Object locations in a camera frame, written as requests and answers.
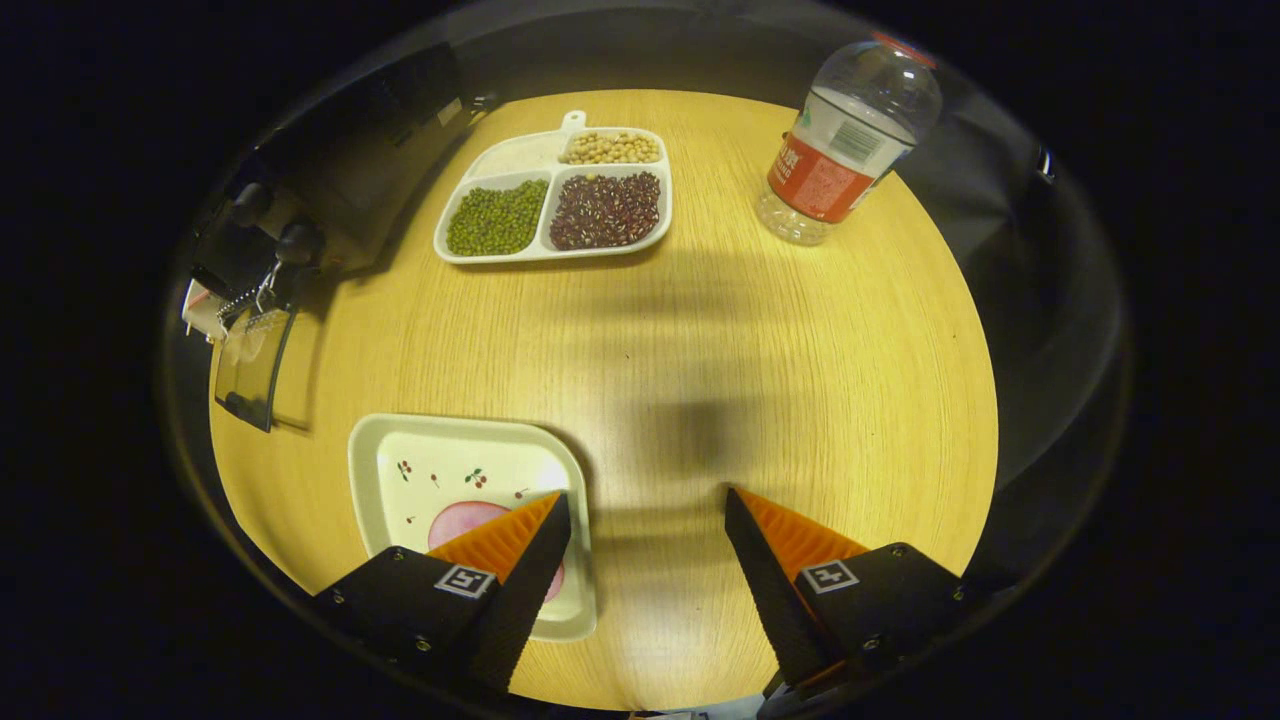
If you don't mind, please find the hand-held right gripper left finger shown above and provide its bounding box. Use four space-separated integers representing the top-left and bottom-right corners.
310 491 573 694

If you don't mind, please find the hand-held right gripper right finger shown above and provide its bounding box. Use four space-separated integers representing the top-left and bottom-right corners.
724 487 989 693

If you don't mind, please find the pink round food slice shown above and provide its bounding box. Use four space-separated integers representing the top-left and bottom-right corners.
428 500 566 604

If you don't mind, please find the white square plate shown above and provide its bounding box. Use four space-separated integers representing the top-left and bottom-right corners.
347 413 599 643

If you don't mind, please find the black electric oven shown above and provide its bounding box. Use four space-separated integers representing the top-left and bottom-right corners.
185 40 501 434

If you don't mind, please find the green beans pile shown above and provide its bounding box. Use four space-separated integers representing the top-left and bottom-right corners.
446 178 549 257

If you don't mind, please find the dark red beans pile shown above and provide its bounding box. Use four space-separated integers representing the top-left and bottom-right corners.
549 171 663 251

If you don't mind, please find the clear plastic water bottle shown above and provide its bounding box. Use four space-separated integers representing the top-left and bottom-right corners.
756 32 943 247

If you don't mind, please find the white divided tray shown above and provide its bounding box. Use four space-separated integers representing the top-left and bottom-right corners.
433 110 674 265

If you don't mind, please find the yellow soybeans pile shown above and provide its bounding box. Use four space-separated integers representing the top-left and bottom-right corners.
560 131 662 166

